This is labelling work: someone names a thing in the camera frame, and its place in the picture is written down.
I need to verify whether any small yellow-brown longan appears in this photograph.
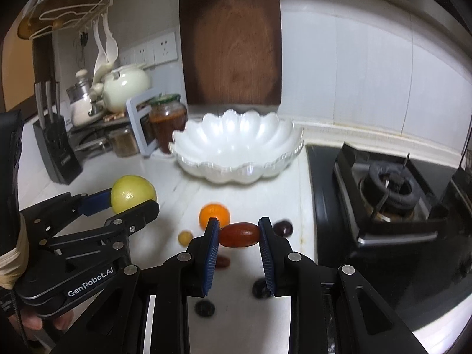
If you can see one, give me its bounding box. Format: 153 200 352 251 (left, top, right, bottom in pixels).
178 230 194 248

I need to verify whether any dark purple grape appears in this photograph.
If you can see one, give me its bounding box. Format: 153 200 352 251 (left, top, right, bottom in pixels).
273 220 294 238

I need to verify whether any green apple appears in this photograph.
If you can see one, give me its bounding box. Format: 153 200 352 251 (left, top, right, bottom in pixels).
110 175 158 214

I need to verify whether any red oblong jujube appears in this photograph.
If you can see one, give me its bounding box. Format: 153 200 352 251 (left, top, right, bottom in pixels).
219 222 260 248

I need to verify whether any person's left hand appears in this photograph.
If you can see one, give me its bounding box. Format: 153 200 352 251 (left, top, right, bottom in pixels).
21 309 74 341

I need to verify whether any dark grape near gripper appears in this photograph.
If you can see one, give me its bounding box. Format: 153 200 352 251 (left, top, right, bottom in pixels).
252 278 271 300

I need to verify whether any small red fruit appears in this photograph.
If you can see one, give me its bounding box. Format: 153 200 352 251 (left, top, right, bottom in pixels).
215 255 231 269

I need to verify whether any dark grape front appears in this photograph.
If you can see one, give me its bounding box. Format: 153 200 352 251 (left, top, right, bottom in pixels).
194 300 215 318

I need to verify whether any black knife block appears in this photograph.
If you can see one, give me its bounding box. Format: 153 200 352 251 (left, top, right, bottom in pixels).
33 81 82 186

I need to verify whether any orange tangerine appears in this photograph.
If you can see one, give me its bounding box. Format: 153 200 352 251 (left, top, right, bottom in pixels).
199 203 230 230

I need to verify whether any small glass spice jar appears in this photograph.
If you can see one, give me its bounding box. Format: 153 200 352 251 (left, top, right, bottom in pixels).
107 126 139 158

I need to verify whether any steel steamer pot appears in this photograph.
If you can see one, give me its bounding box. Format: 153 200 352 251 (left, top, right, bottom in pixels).
66 69 106 128

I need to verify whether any black gas stove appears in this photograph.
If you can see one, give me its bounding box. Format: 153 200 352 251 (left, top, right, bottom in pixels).
307 144 471 330

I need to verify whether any white scalloped bowl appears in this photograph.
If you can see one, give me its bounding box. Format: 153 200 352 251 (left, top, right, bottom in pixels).
169 109 304 185

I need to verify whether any glass jar chili sauce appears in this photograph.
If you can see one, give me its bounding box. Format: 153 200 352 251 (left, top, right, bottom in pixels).
149 94 188 154

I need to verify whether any cream ceramic teapot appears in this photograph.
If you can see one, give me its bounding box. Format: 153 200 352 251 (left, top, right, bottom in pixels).
90 63 151 113

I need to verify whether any white hanging spoon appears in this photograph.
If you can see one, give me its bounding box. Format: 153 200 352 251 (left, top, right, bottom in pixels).
93 18 107 74

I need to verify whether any white hanging spatula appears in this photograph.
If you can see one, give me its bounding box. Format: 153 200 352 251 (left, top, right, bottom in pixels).
102 12 119 64

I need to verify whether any brown wooden cutting board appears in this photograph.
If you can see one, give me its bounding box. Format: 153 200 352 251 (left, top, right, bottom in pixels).
178 0 282 106

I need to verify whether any white frame rack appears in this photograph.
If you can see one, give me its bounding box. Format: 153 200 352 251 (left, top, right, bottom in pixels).
126 88 158 158

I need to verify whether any white wall socket panel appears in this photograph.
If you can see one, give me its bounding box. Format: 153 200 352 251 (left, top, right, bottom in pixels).
118 31 178 69

